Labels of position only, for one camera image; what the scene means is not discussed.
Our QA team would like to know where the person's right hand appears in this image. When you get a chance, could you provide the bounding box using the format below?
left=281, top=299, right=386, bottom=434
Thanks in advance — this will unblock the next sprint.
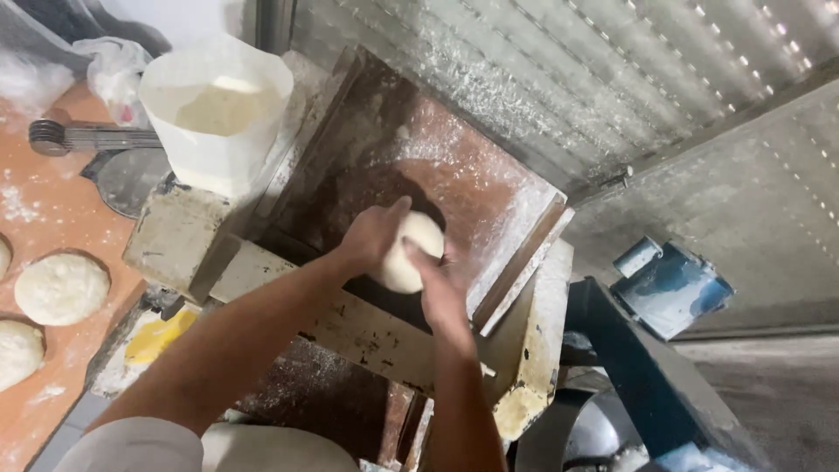
left=402, top=236, right=470, bottom=333

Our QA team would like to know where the person's left hand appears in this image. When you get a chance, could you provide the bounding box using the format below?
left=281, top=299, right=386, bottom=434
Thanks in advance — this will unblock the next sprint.
left=337, top=195, right=413, bottom=275

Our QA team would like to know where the white dough ball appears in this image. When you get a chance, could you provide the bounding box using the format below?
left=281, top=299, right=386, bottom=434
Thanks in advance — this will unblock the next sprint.
left=374, top=210, right=446, bottom=295

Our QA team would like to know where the dough sheeter machine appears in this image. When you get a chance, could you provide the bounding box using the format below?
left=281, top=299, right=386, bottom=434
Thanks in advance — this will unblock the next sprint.
left=122, top=46, right=576, bottom=472

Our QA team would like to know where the white flour bucket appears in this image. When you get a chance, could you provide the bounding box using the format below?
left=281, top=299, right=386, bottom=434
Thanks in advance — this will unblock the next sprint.
left=138, top=34, right=295, bottom=199

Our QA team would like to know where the flattened dough sheet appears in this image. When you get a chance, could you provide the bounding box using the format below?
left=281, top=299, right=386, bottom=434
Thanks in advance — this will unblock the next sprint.
left=200, top=423, right=361, bottom=472

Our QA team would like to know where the blue electric motor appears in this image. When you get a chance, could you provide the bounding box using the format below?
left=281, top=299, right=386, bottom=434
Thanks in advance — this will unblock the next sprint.
left=610, top=236, right=736, bottom=342

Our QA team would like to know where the yellow floury cloth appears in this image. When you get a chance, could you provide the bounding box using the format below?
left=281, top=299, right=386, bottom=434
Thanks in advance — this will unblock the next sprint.
left=123, top=308, right=199, bottom=367

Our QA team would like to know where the round metal plate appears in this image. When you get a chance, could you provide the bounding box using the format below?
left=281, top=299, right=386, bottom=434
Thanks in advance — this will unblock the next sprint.
left=96, top=149, right=173, bottom=220

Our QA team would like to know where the white plastic bag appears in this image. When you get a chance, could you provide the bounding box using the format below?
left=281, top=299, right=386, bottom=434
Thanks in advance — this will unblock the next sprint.
left=71, top=37, right=155, bottom=128

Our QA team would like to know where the blue metal machine frame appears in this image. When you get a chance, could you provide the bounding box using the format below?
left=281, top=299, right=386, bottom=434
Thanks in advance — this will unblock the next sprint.
left=564, top=277, right=774, bottom=472

